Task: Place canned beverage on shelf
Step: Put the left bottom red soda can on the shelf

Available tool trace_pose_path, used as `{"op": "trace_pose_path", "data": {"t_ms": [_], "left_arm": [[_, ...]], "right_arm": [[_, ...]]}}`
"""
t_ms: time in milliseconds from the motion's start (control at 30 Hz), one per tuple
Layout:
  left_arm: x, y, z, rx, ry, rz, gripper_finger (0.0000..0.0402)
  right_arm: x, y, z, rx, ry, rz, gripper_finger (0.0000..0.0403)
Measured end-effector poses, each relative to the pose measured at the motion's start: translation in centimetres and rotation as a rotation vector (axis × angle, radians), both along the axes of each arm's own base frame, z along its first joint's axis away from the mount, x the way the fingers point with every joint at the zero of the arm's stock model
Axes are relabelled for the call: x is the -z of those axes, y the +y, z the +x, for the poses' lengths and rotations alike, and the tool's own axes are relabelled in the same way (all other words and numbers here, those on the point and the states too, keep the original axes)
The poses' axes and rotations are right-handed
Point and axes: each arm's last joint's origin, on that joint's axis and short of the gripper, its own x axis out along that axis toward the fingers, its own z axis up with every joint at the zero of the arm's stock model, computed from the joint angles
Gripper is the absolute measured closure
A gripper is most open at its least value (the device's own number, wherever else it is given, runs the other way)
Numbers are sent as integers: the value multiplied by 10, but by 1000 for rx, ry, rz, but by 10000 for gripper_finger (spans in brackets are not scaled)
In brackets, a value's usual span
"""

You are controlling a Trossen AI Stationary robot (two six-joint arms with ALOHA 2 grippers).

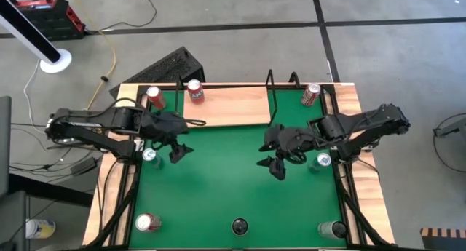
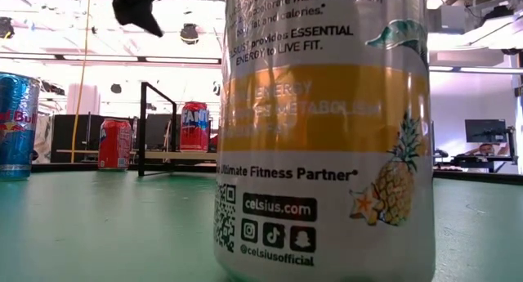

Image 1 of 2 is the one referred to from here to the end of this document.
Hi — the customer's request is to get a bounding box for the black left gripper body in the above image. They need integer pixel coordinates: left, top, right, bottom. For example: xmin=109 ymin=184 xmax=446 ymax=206
xmin=140 ymin=111 xmax=183 ymax=164

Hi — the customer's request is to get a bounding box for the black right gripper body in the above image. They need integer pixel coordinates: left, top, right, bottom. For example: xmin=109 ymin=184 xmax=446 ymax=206
xmin=271 ymin=123 xmax=318 ymax=181

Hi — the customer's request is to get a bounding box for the blue silver Red Bull can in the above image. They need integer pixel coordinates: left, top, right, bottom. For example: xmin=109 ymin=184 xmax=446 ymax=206
xmin=307 ymin=152 xmax=333 ymax=174
xmin=141 ymin=147 xmax=165 ymax=170

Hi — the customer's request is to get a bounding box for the red Fanta strawberry can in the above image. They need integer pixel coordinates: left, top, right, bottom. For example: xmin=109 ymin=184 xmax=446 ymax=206
xmin=186 ymin=79 xmax=206 ymax=105
xmin=146 ymin=85 xmax=167 ymax=111

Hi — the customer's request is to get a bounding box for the red Coca-Cola can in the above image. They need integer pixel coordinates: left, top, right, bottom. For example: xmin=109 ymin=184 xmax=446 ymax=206
xmin=134 ymin=212 xmax=163 ymax=233
xmin=301 ymin=82 xmax=322 ymax=107

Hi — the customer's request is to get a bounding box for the white Celsius energy drink can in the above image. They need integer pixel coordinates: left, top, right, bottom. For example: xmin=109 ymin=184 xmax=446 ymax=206
xmin=231 ymin=217 xmax=250 ymax=236
xmin=317 ymin=220 xmax=349 ymax=240

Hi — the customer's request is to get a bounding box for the black perforated case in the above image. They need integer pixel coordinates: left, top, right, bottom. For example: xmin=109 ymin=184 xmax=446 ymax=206
xmin=108 ymin=46 xmax=206 ymax=99

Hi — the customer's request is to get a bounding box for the black curved hook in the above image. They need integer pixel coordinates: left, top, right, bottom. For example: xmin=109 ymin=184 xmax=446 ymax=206
xmin=288 ymin=71 xmax=302 ymax=89

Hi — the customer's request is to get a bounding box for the black power adapter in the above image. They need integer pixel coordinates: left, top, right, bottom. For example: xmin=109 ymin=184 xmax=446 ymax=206
xmin=71 ymin=156 xmax=98 ymax=178

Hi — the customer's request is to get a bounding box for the white stand with round base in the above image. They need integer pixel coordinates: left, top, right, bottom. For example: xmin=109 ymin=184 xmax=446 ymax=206
xmin=0 ymin=0 xmax=73 ymax=74

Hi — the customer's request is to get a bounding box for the black beam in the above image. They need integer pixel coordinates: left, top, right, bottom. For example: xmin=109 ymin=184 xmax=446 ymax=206
xmin=7 ymin=172 xmax=95 ymax=208

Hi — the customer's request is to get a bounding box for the white yellow canister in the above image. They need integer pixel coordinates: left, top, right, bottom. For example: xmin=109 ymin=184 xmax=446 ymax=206
xmin=24 ymin=218 xmax=58 ymax=240

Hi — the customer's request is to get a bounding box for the gray panel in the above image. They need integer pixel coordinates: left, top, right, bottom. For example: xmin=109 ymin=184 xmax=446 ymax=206
xmin=0 ymin=95 xmax=12 ymax=197

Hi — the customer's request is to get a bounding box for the red black power station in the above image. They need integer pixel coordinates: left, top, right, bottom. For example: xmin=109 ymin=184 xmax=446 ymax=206
xmin=9 ymin=0 xmax=87 ymax=41

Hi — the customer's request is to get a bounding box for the gray device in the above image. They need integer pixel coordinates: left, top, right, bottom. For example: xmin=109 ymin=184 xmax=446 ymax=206
xmin=432 ymin=116 xmax=466 ymax=139

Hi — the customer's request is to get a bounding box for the orange black striped box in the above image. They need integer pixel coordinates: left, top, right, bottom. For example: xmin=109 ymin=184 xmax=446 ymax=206
xmin=419 ymin=227 xmax=466 ymax=251

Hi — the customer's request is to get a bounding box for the wooden shelf black metal frame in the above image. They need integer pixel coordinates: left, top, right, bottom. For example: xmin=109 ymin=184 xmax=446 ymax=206
xmin=174 ymin=68 xmax=280 ymax=129

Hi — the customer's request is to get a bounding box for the yellow cable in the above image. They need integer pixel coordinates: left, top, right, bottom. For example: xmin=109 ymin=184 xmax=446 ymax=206
xmin=67 ymin=0 xmax=117 ymax=111

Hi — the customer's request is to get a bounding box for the black floor cable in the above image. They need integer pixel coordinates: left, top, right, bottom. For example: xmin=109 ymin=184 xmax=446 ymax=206
xmin=85 ymin=0 xmax=158 ymax=36

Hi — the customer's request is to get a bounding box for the white cable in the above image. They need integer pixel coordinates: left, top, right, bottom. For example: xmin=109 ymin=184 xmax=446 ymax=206
xmin=23 ymin=60 xmax=41 ymax=116

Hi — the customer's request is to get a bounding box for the black cable loop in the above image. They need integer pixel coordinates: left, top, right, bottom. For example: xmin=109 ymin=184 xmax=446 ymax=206
xmin=431 ymin=112 xmax=466 ymax=174

